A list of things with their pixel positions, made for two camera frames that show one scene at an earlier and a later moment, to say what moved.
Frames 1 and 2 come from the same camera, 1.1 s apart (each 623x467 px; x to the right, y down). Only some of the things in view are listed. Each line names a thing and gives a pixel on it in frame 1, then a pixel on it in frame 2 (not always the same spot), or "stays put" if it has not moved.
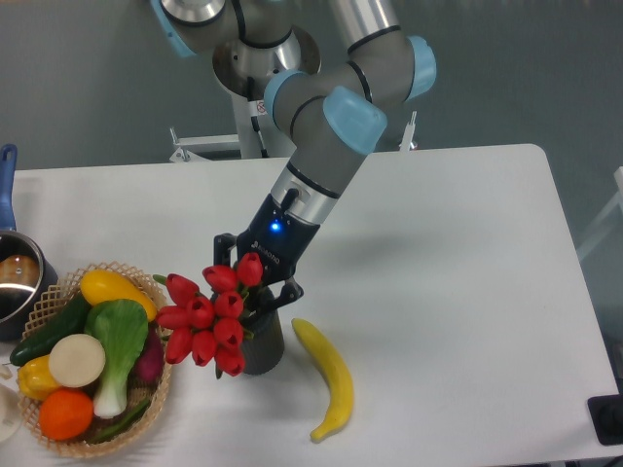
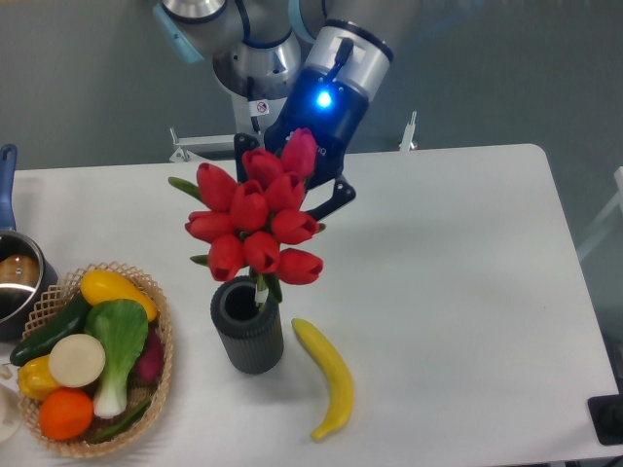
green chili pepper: x=107 y=432 stays put
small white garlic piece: x=5 y=372 stays put
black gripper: x=278 y=238 to x=328 y=107
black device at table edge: x=606 y=417 stays put
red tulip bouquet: x=209 y=324 to x=258 y=219
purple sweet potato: x=147 y=371 stays put
